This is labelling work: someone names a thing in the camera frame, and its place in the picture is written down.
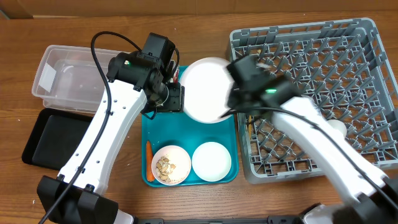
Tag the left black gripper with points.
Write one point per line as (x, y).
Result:
(175, 103)

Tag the large pink plate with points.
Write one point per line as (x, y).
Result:
(207, 86)

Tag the bowl with food scraps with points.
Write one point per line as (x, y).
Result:
(171, 165)

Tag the white cup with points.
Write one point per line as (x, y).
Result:
(338, 125)

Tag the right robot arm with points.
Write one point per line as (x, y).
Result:
(368, 194)

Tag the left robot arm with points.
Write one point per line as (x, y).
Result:
(135, 83)

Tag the grey dishwasher rack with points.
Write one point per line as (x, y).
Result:
(343, 67)

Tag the red snack wrapper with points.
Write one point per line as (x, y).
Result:
(175, 76)

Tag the teal serving tray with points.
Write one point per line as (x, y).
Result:
(178, 129)

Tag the small white plate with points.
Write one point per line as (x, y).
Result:
(211, 161)

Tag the yellow chopstick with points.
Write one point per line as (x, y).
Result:
(249, 127)

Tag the orange carrot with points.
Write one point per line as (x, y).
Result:
(149, 157)

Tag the clear plastic bin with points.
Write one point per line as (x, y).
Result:
(67, 79)

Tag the black plastic tray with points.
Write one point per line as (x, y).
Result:
(54, 138)

